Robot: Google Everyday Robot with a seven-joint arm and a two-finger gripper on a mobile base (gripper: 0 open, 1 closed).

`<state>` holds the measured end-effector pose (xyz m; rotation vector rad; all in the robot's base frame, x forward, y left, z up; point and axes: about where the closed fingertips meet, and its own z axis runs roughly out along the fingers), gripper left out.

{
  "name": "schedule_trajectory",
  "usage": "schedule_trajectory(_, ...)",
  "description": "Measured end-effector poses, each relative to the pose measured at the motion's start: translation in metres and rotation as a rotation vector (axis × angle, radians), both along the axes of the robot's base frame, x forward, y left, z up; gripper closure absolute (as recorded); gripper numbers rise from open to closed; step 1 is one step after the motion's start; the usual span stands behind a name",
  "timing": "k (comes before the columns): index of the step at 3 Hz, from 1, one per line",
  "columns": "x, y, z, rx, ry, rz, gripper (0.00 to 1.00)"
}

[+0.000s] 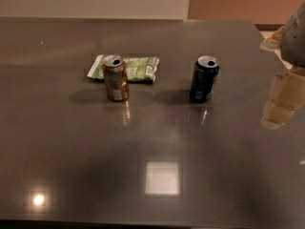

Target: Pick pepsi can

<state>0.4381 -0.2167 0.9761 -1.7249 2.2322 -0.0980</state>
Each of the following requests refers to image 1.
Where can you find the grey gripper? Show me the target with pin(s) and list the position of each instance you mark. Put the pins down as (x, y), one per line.
(294, 43)

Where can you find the dark blue pepsi can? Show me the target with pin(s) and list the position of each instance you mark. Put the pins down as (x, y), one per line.
(205, 72)

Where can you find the brown soda can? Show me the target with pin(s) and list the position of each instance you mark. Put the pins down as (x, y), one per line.
(115, 77)

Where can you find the green chip bag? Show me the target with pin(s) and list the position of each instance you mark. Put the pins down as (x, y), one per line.
(139, 69)

